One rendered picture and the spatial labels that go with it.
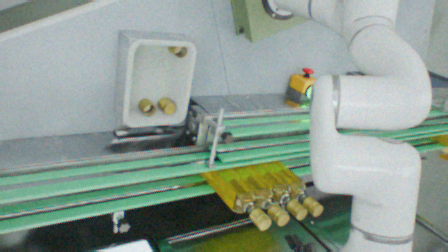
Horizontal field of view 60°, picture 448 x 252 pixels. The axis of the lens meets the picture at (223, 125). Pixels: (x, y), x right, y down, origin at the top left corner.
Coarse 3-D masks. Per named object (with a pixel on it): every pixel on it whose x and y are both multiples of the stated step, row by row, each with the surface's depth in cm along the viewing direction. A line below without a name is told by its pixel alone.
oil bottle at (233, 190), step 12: (228, 168) 104; (216, 180) 102; (228, 180) 99; (240, 180) 100; (216, 192) 102; (228, 192) 97; (240, 192) 95; (252, 192) 96; (228, 204) 98; (240, 204) 94
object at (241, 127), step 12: (432, 108) 158; (228, 120) 107; (240, 120) 108; (252, 120) 110; (264, 120) 111; (276, 120) 113; (288, 120) 116; (300, 120) 118; (240, 132) 101; (252, 132) 102; (264, 132) 105; (276, 132) 107
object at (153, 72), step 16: (144, 48) 97; (160, 48) 99; (192, 48) 96; (128, 64) 89; (144, 64) 99; (160, 64) 101; (176, 64) 103; (192, 64) 98; (128, 80) 91; (144, 80) 101; (160, 80) 103; (176, 80) 104; (128, 96) 93; (144, 96) 103; (160, 96) 106; (176, 96) 105; (128, 112) 95; (160, 112) 105; (176, 112) 106
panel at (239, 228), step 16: (208, 224) 105; (224, 224) 106; (240, 224) 109; (272, 224) 111; (288, 224) 113; (304, 224) 113; (128, 240) 94; (144, 240) 95; (160, 240) 96; (176, 240) 98; (192, 240) 99; (208, 240) 100; (224, 240) 101; (240, 240) 103; (256, 240) 104; (272, 240) 105; (304, 240) 108; (320, 240) 108
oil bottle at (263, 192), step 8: (232, 168) 106; (240, 168) 106; (248, 168) 107; (240, 176) 103; (248, 176) 103; (256, 176) 104; (248, 184) 100; (256, 184) 100; (264, 184) 101; (256, 192) 98; (264, 192) 98; (272, 192) 99; (256, 200) 98; (264, 200) 97; (272, 200) 99
